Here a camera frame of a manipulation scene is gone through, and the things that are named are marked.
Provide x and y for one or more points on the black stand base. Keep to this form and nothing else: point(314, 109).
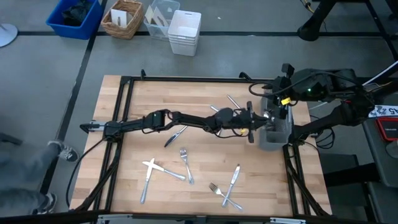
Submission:
point(311, 29)

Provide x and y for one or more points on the grey cart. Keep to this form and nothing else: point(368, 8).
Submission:
point(373, 149)

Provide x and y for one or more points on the white stacked plastic bins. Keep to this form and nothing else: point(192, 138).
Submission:
point(185, 28)

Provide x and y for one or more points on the black cloth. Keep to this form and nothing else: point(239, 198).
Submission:
point(76, 15)

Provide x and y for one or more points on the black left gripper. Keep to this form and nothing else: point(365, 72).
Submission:
point(242, 118)

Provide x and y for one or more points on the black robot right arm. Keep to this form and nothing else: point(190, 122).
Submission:
point(339, 116)

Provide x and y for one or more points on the red and black device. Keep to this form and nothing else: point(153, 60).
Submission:
point(388, 129)

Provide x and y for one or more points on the white card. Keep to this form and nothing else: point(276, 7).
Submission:
point(122, 14)

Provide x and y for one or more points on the person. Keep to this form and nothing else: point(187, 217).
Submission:
point(18, 161)

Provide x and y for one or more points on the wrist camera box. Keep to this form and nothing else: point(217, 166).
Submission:
point(251, 137)
point(283, 112)

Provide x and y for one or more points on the black bench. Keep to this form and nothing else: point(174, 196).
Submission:
point(348, 174)

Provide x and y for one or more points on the wicker basket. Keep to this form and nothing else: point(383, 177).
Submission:
point(119, 32)

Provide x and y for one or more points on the black floor object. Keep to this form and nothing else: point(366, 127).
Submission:
point(9, 138)

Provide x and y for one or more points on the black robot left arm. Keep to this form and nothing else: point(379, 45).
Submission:
point(192, 118)

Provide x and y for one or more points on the grey round floor base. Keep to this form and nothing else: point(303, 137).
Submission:
point(6, 34)

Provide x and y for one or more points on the beige card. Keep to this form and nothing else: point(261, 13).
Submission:
point(160, 18)
point(149, 14)

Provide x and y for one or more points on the white printed label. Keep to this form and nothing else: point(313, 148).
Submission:
point(384, 111)

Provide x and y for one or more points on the blue plastic bin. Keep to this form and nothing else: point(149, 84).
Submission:
point(84, 31)

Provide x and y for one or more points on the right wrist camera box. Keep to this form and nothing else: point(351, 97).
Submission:
point(283, 112)

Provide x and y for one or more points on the clear plastic bin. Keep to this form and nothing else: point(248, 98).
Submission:
point(172, 6)

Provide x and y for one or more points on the grey plastic cutlery basket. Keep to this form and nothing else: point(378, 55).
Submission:
point(273, 141)

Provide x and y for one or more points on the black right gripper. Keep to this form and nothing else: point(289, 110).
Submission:
point(281, 90)

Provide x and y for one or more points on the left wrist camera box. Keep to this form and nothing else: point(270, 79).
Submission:
point(251, 137)

